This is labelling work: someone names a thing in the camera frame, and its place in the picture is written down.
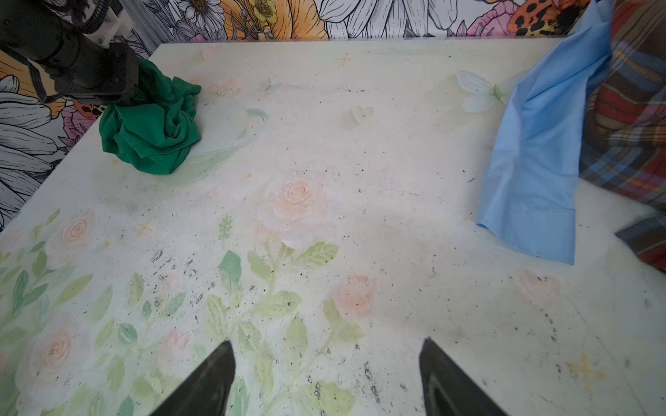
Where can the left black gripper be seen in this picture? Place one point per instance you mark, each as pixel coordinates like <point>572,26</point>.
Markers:
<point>103,76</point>

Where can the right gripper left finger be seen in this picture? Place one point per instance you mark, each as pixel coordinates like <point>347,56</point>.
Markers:
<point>207,390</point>

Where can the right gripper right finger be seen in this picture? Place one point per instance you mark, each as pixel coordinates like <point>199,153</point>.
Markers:
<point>448,390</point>

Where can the green cloth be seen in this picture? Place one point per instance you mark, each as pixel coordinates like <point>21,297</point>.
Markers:
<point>157,131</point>

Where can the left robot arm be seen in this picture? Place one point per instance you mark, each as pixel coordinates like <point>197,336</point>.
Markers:
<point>73,49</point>

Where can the light blue cloth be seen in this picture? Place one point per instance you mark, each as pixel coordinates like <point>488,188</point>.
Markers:
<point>526,196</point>

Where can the red plaid cloth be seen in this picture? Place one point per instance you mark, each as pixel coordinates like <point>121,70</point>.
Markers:
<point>623,144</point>

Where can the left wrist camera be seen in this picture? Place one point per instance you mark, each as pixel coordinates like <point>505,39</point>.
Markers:
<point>116,27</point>

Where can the left aluminium corner post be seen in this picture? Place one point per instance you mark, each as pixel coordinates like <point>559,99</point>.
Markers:
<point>146,26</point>

